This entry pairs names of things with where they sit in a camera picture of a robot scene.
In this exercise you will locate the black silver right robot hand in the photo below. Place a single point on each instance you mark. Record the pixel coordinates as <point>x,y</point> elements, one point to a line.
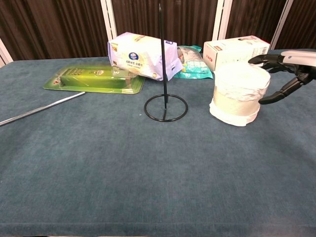
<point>298,59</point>

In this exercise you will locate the white paper towel roll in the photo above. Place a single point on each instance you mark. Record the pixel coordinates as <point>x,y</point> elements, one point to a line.
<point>238,96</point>

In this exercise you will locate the blue-grey carpeted table top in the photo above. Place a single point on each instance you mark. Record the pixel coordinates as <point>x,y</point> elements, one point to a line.
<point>148,172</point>

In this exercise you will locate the white cardboard box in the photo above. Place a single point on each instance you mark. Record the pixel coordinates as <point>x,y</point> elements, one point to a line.
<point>232,53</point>

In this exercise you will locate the teal wet wipes pack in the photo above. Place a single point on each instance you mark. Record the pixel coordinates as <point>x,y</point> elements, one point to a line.
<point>195,66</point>

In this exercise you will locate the purple white tissue pack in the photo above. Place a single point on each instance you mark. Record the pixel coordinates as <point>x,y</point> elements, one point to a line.
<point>138,56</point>

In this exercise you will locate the green blister pack box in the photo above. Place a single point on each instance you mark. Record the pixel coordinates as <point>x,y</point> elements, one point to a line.
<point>91,80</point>

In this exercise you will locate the dark brown curtain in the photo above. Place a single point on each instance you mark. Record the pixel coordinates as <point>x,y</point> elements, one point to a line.
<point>61,27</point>

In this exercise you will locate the silver metal rod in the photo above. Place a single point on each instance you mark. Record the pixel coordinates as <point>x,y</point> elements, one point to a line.
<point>42,107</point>

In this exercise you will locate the white frame post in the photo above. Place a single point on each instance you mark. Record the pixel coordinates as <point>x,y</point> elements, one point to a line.
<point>108,22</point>
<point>222,19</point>
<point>281,24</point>
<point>5,54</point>

